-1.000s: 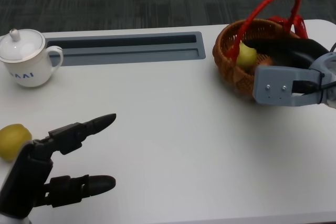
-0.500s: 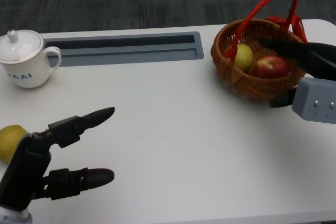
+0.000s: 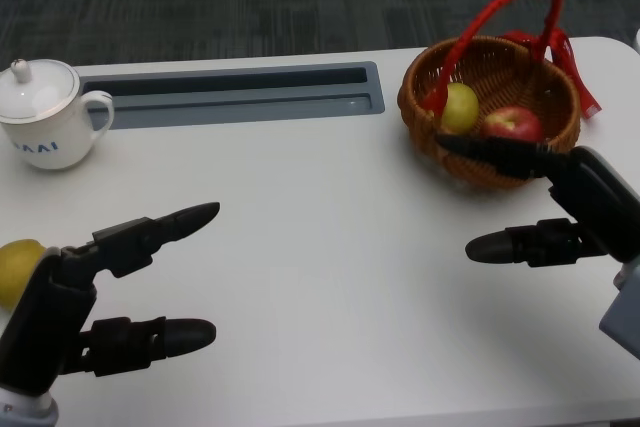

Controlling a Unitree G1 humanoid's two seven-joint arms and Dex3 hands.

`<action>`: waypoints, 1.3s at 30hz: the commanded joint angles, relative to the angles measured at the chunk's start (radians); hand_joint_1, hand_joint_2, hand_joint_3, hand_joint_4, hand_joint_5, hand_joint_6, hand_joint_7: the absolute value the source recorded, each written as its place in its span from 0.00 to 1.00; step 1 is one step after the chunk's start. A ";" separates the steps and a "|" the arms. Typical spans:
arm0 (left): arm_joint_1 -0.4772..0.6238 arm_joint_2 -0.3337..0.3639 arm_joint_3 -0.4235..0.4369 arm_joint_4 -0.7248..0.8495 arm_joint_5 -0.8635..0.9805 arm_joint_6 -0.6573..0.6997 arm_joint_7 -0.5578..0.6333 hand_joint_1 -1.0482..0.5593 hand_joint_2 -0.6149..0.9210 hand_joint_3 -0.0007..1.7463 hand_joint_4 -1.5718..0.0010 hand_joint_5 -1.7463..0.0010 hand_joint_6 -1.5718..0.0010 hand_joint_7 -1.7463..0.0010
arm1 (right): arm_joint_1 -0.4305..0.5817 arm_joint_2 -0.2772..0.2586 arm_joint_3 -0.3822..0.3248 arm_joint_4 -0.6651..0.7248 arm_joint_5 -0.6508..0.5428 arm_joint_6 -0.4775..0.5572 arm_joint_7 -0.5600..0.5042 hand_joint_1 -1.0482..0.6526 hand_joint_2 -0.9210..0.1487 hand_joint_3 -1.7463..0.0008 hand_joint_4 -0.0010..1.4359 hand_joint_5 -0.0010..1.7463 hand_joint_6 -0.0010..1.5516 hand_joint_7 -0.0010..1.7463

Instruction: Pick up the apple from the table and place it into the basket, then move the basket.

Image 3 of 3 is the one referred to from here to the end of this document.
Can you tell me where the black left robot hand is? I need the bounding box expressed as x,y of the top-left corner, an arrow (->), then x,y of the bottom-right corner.
0,201 -> 221,393

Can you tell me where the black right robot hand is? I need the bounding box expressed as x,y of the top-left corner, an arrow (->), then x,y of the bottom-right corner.
434,132 -> 640,268

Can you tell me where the red ribbon bow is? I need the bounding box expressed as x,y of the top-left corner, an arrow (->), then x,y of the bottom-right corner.
502,30 -> 604,121

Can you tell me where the red apple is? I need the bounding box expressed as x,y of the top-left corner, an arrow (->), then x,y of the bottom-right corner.
479,105 -> 545,144

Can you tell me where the wicker basket with red handle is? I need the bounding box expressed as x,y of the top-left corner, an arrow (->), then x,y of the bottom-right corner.
398,0 -> 584,191

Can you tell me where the yellow-green apple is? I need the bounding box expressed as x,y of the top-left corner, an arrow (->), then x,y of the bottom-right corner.
439,81 -> 480,134

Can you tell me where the yellow lemon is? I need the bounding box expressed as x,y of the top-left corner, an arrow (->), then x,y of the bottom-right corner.
0,239 -> 49,311

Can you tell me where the white ceramic cup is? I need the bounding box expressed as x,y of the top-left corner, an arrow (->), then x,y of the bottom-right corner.
0,89 -> 115,171

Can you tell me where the white ceramic cup lid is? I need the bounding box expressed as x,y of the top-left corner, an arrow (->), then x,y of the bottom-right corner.
0,57 -> 81,123

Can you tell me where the grey recessed table tray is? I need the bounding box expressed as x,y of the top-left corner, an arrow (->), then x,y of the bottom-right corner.
77,60 -> 387,131

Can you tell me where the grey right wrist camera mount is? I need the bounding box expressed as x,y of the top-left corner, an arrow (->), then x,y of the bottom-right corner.
598,276 -> 640,348

